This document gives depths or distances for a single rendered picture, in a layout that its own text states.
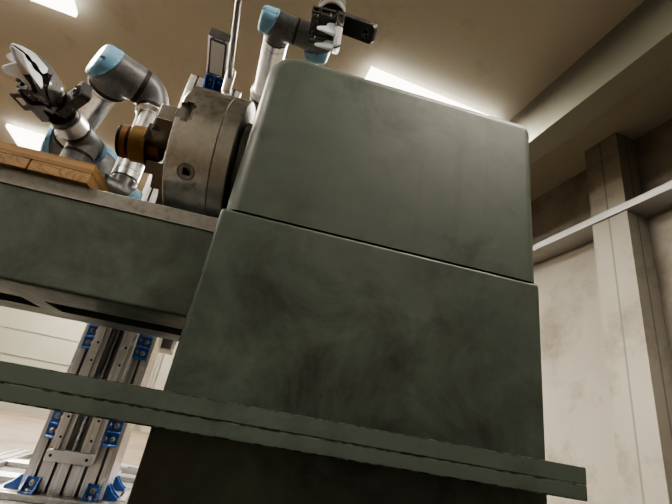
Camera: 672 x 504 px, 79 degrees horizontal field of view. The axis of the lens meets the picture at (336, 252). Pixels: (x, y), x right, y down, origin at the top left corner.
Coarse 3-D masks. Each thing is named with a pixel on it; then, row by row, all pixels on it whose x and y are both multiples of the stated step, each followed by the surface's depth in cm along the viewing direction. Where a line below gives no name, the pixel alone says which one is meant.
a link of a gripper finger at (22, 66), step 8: (16, 48) 85; (16, 56) 85; (24, 56) 86; (8, 64) 87; (16, 64) 86; (24, 64) 86; (8, 72) 88; (16, 72) 88; (24, 72) 87; (32, 72) 89; (24, 80) 90; (40, 80) 91
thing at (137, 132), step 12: (120, 132) 90; (132, 132) 90; (144, 132) 91; (120, 144) 90; (132, 144) 90; (144, 144) 90; (120, 156) 93; (132, 156) 92; (144, 156) 92; (156, 156) 93
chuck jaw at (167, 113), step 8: (192, 104) 84; (160, 112) 83; (168, 112) 83; (176, 112) 84; (184, 112) 83; (192, 112) 83; (160, 120) 83; (168, 120) 83; (184, 120) 82; (152, 128) 86; (160, 128) 85; (168, 128) 85; (144, 136) 89; (152, 136) 88; (160, 136) 88; (168, 136) 87; (152, 144) 91; (160, 144) 90
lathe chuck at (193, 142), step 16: (192, 96) 84; (208, 96) 86; (224, 96) 88; (208, 112) 83; (224, 112) 84; (176, 128) 81; (192, 128) 81; (208, 128) 82; (176, 144) 80; (192, 144) 81; (208, 144) 81; (176, 160) 81; (192, 160) 81; (208, 160) 81; (176, 176) 82; (208, 176) 82; (176, 192) 84; (192, 192) 84; (176, 208) 87; (192, 208) 86
